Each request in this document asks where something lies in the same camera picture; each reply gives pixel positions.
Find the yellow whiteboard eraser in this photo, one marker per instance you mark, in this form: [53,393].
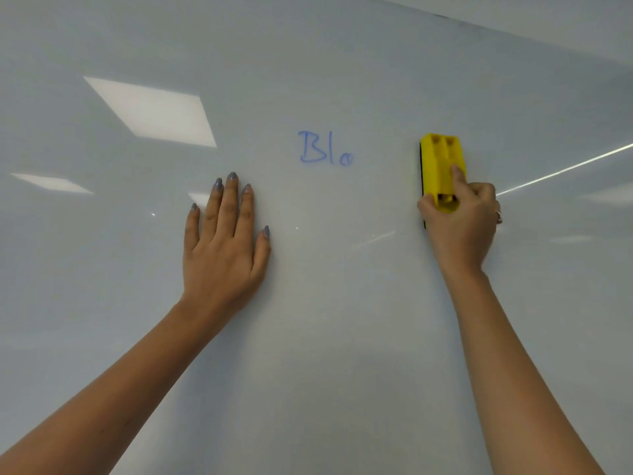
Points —
[440,168]

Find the person's right hand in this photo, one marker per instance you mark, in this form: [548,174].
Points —
[460,237]

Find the person's left forearm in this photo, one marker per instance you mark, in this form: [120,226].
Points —
[99,395]

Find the person's right forearm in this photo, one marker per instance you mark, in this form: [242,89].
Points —
[519,385]

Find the person's left hand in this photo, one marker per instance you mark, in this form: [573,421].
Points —
[222,257]

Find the white whiteboard with blue writing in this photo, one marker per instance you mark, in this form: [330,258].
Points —
[321,341]

